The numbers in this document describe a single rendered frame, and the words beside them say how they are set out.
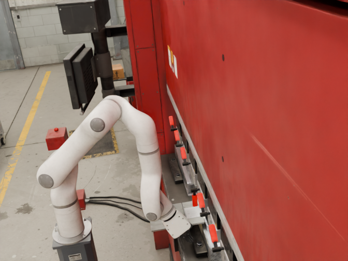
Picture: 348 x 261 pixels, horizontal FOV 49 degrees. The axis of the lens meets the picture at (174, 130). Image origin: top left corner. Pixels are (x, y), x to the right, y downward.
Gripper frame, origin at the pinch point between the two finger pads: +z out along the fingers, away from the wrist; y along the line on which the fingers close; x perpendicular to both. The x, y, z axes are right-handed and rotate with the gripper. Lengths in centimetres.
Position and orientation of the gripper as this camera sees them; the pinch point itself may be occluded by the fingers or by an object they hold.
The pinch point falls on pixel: (188, 238)
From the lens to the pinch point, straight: 184.0
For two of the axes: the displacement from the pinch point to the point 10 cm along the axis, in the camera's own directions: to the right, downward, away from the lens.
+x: -1.5, -2.3, 9.6
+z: 5.9, 7.6, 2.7
